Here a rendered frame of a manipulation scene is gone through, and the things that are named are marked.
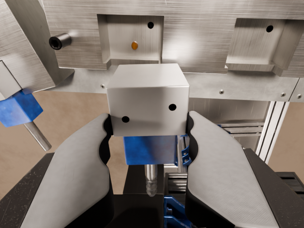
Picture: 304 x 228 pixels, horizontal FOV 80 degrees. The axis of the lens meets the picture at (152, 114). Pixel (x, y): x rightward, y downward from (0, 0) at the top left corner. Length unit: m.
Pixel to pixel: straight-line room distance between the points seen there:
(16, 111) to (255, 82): 0.32
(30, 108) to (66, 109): 1.13
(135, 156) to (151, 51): 0.10
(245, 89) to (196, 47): 0.15
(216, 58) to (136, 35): 0.08
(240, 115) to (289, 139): 0.61
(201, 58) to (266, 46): 0.07
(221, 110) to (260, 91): 0.73
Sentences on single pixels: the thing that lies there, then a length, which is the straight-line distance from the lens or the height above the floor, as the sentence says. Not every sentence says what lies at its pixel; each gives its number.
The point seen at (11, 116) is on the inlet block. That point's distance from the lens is 0.29.
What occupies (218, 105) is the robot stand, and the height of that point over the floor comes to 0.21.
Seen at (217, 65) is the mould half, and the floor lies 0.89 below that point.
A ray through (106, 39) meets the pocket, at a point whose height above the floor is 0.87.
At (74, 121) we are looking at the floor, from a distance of 1.44.
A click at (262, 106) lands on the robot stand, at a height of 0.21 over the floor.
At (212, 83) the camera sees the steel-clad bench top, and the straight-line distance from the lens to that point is 0.28.
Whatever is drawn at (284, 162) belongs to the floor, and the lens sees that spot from 1.78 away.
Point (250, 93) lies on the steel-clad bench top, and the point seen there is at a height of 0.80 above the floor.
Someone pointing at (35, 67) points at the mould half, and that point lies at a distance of 0.25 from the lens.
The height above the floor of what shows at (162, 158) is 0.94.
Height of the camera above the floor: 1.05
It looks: 57 degrees down
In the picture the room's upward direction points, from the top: 173 degrees counter-clockwise
